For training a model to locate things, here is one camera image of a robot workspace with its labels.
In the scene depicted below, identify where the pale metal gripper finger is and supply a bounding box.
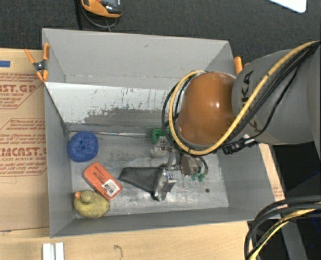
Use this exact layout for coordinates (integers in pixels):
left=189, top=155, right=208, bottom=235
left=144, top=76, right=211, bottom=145
left=152, top=165, right=168, bottom=196
left=155, top=172, right=177, bottom=202

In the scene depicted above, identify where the black cloth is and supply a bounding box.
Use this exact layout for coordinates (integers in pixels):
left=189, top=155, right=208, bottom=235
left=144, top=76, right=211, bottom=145
left=118, top=165, right=164, bottom=195

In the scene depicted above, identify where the green and grey small toy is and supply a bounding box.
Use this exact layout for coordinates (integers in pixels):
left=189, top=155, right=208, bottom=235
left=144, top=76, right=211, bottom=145
left=149, top=128, right=171, bottom=159

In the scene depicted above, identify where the orange block with barcode label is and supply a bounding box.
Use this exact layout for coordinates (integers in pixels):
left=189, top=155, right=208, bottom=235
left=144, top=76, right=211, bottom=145
left=82, top=161, right=124, bottom=202

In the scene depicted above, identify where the yellow rubber duck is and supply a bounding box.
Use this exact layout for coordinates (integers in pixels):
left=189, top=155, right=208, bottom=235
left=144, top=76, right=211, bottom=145
left=73, top=189, right=111, bottom=219

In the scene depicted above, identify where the blue foam ball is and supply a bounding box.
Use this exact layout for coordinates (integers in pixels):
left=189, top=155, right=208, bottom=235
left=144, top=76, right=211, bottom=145
left=67, top=130, right=100, bottom=163

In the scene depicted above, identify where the grey metal bin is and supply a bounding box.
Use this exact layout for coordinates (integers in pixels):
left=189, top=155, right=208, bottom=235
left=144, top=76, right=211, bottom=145
left=41, top=28, right=283, bottom=238

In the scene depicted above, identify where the brown cardboard board red print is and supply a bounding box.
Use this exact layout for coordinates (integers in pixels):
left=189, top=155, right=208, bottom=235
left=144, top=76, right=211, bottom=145
left=0, top=47, right=286, bottom=233

